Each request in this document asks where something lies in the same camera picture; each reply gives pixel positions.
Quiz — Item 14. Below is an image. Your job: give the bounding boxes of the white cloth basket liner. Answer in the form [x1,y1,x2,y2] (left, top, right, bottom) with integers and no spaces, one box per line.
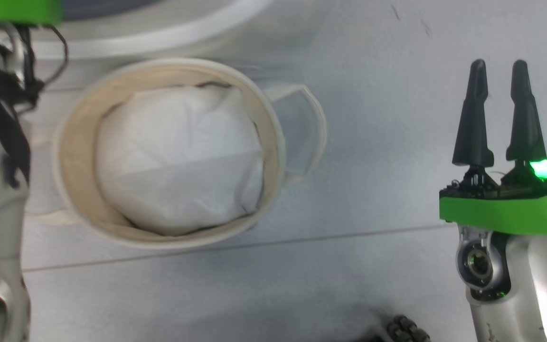
[94,84,264,237]

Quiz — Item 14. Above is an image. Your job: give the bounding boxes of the black corrugated cable bundle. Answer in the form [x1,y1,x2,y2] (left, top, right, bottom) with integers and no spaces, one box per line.
[363,313,432,342]

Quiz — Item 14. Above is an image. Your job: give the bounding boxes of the cream fabric laundry basket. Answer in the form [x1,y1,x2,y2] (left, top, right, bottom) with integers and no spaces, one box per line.
[26,57,327,250]

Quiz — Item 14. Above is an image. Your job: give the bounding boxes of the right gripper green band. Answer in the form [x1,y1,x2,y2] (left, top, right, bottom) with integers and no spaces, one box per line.
[439,58,547,236]

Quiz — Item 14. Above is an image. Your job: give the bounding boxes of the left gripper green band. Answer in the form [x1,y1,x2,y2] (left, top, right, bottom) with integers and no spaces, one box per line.
[0,0,63,26]

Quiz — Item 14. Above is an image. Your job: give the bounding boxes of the black left arm strap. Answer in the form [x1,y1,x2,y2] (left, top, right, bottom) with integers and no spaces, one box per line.
[0,66,33,187]

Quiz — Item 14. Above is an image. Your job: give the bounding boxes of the white washing machine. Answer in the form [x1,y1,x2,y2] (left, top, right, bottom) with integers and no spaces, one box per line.
[31,0,331,62]

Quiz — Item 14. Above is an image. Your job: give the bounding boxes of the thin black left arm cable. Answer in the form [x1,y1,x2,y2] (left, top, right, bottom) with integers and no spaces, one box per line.
[17,24,69,111]

